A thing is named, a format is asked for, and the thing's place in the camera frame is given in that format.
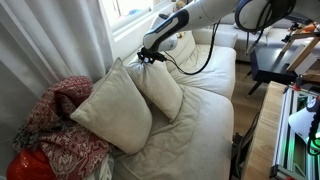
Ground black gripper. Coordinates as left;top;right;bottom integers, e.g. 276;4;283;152
137;46;158;65

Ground red black clamp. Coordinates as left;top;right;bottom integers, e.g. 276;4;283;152
293;74;304;91

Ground red patterned blanket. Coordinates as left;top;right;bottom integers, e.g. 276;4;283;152
12;75;111;180

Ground orange object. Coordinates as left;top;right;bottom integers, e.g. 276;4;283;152
301;21;320;34

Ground shiny red bag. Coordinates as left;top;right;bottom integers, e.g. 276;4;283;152
5;148;58;180

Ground wooden stand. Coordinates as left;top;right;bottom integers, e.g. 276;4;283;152
278;19;320;76

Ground black coffee table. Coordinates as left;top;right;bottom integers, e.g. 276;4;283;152
247;44;301;96

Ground black power cables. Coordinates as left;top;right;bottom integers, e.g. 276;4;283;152
229;111;261;179

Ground black camera on mount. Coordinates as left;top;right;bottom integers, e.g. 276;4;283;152
287;14;318;44

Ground white curtain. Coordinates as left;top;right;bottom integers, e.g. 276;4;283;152
0;0;114;178

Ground light grey sofa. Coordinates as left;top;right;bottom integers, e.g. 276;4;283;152
213;13;320;63

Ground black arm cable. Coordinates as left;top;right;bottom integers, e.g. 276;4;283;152
163;0;298;76

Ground white window frame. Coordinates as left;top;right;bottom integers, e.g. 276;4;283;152
98;0;176;43

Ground aluminium rail frame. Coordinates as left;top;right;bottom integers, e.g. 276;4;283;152
269;84;320;180

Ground cream sofa back cushion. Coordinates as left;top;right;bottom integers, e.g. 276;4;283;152
165;31;198;73

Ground cream fabric sofa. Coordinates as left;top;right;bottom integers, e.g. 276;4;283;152
89;28;239;180

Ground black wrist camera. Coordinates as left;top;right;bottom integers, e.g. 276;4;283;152
154;52;168;64

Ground cream white throw pillow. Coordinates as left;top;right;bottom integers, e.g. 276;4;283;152
69;57;154;156
124;59;185;124

